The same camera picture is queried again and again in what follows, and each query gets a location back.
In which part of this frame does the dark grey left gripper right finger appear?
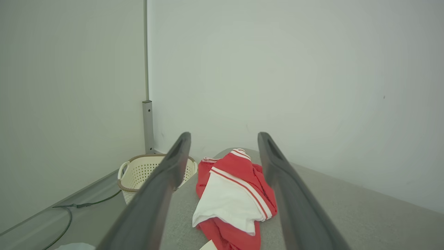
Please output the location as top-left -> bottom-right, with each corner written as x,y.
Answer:
258,132 -> 351,250

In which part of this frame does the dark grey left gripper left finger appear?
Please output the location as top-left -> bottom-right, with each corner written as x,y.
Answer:
95,132 -> 192,250

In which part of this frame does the red and white sports jersey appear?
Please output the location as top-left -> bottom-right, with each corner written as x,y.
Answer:
192,148 -> 278,250

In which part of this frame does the cream plastic laundry basket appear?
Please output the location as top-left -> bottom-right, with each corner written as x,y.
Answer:
117,154 -> 198,205

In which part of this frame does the black cable on floor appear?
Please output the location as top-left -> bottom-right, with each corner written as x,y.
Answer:
42,189 -> 122,250

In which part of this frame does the grey metal corner post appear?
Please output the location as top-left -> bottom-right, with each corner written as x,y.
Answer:
142,0 -> 155,155

